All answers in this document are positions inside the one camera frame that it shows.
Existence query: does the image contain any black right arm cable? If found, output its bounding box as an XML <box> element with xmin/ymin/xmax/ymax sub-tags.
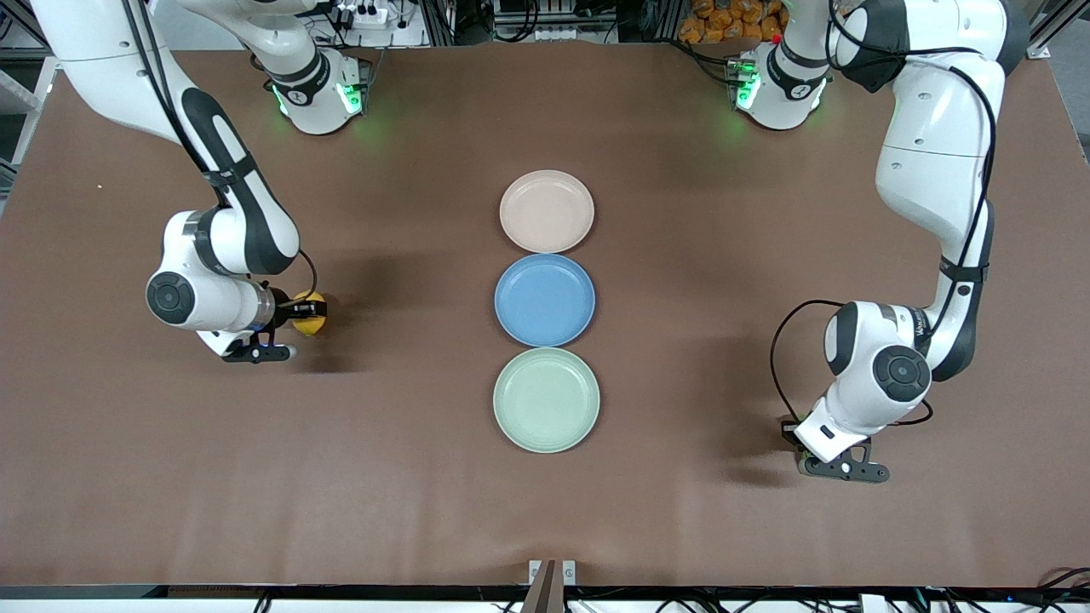
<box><xmin>123</xmin><ymin>0</ymin><xmax>320</xmax><ymax>301</ymax></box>

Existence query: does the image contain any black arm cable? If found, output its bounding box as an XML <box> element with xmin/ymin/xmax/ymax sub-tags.
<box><xmin>123</xmin><ymin>0</ymin><xmax>320</xmax><ymax>301</ymax></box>
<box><xmin>770</xmin><ymin>17</ymin><xmax>1000</xmax><ymax>428</ymax></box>

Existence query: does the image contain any blue round plate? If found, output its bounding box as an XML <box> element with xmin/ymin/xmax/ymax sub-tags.
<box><xmin>494</xmin><ymin>253</ymin><xmax>597</xmax><ymax>348</ymax></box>

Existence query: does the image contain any pink round plate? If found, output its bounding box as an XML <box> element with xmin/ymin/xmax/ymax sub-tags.
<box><xmin>499</xmin><ymin>169</ymin><xmax>595</xmax><ymax>255</ymax></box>

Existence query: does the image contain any yellow lemon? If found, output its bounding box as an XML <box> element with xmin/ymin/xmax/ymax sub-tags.
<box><xmin>291</xmin><ymin>290</ymin><xmax>330</xmax><ymax>337</ymax></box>

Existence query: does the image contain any brown table cover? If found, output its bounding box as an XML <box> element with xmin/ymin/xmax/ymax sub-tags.
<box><xmin>0</xmin><ymin>43</ymin><xmax>1090</xmax><ymax>588</ymax></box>

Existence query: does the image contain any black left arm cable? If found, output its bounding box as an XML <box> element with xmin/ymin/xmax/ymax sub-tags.
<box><xmin>770</xmin><ymin>17</ymin><xmax>1000</xmax><ymax>428</ymax></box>

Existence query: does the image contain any grey metal table edge bracket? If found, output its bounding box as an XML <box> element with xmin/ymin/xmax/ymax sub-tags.
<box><xmin>528</xmin><ymin>559</ymin><xmax>577</xmax><ymax>613</ymax></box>

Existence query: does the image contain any aluminium frame post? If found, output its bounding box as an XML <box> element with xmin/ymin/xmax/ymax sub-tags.
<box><xmin>1025</xmin><ymin>0</ymin><xmax>1090</xmax><ymax>60</ymax></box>
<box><xmin>0</xmin><ymin>0</ymin><xmax>60</xmax><ymax>66</ymax></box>

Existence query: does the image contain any green round plate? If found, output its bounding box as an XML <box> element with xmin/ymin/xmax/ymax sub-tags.
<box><xmin>492</xmin><ymin>347</ymin><xmax>601</xmax><ymax>454</ymax></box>

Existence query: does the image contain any bag of orange items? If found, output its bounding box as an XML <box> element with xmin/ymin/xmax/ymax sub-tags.
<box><xmin>679</xmin><ymin>0</ymin><xmax>786</xmax><ymax>45</ymax></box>

